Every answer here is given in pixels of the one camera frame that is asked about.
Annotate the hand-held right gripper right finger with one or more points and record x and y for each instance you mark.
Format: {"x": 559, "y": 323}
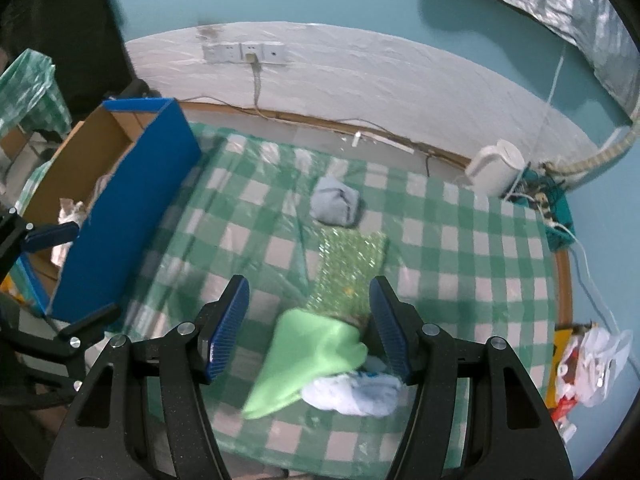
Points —
{"x": 392, "y": 330}

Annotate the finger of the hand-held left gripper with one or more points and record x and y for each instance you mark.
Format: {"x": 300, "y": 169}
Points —
{"x": 52, "y": 235}
{"x": 87, "y": 321}

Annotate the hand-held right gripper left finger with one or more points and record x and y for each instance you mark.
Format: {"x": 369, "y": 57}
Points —
{"x": 230, "y": 330}

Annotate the light blue towel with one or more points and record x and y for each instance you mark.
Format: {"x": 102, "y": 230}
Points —
{"x": 355, "y": 392}

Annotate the blue cardboard box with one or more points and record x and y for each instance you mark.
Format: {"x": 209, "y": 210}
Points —
{"x": 125, "y": 220}

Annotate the light green cloth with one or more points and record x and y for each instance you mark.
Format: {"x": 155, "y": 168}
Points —
{"x": 305, "y": 355}

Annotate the green bubble wrap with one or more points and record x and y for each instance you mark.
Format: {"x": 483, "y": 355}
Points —
{"x": 345, "y": 265}

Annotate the white crumpled cloth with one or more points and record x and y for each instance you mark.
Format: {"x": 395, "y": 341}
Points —
{"x": 71, "y": 211}

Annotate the green checked tablecloth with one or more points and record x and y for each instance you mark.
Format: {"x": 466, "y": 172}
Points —
{"x": 450, "y": 270}

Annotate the grey rolled sock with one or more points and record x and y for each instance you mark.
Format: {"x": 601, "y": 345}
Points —
{"x": 334, "y": 202}

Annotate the green checked plastic bag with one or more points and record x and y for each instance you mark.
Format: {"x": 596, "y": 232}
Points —
{"x": 30, "y": 95}

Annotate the yellow box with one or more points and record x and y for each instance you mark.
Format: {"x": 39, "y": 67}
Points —
{"x": 556, "y": 375}

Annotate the white kettle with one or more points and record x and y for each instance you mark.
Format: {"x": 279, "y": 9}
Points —
{"x": 492, "y": 167}

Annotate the teal basket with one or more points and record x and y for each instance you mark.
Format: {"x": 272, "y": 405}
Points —
{"x": 562, "y": 220}

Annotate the white wall socket panel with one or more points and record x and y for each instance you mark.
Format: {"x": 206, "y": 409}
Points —
{"x": 220, "y": 53}

